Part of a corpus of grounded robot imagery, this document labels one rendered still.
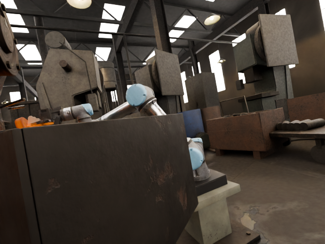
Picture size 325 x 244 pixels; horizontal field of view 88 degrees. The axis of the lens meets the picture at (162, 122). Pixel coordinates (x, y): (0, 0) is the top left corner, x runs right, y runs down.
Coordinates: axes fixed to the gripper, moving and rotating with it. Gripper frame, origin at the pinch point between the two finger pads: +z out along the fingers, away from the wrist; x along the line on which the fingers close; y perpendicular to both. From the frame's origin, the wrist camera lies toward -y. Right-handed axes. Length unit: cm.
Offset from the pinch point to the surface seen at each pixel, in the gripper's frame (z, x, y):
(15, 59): -15.5, 32.6, 21.1
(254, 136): -216, -83, -64
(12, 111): 161, -337, 112
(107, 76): -74, -796, 334
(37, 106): 114, -343, 114
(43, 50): 161, -690, 457
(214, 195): -84, 28, -62
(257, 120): -221, -74, -44
